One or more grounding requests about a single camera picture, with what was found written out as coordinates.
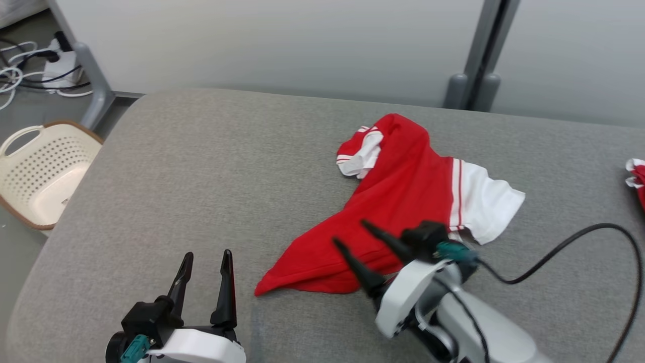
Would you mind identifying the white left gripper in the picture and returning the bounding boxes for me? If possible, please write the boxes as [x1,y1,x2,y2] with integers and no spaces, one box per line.
[149,249,246,363]

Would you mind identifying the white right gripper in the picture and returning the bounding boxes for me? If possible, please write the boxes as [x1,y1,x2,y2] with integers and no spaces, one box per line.
[332,219,464,338]

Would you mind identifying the red and white t-shirt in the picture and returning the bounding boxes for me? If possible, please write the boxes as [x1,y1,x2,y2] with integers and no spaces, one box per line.
[254,113,526,296]

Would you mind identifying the red and white shorts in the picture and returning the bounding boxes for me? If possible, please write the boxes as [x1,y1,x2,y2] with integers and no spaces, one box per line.
[625,158,645,210]

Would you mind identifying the cream perforated laundry basket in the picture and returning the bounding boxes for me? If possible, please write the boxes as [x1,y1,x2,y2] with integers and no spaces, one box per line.
[0,120,104,231]

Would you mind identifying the black right camera cable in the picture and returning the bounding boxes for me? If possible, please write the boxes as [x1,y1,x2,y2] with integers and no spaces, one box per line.
[436,223,643,363]

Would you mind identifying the grey metal partition post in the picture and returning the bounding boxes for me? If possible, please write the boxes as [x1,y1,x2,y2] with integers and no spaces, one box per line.
[443,0,520,111]

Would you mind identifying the grey metal frame leg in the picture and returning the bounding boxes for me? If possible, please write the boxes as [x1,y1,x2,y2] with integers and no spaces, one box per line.
[48,0,144,129]

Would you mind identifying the white power strip with cables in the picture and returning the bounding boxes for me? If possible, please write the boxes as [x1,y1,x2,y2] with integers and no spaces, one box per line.
[0,40,94,109]

